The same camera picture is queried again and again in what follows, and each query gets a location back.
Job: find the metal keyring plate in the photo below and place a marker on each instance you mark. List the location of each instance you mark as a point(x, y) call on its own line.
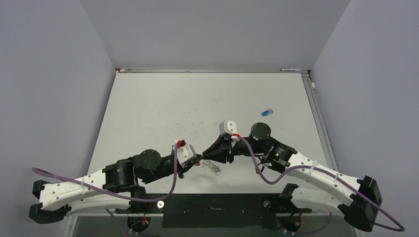
point(213, 167)

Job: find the aluminium rail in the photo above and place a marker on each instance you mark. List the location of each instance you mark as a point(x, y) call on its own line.
point(321, 128)
point(150, 70)

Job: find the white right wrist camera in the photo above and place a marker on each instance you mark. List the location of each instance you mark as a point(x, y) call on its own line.
point(228, 128)

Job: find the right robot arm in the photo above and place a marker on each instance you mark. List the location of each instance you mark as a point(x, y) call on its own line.
point(355, 199)

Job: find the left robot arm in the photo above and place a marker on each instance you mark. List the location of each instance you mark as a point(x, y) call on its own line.
point(117, 186)

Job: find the aluminium rail back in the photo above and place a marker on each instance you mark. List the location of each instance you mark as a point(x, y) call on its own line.
point(150, 70)

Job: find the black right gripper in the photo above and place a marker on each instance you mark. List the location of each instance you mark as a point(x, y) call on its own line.
point(226, 147)

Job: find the aluminium rail right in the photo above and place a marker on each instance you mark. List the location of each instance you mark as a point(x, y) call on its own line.
point(321, 128)

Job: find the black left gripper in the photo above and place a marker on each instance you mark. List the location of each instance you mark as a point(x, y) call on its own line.
point(183, 167)

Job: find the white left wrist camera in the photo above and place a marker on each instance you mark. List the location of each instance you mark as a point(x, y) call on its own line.
point(185, 153)

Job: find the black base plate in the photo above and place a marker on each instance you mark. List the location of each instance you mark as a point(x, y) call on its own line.
point(219, 210)

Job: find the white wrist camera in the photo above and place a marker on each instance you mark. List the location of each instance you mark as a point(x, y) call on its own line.
point(228, 128)
point(185, 153)

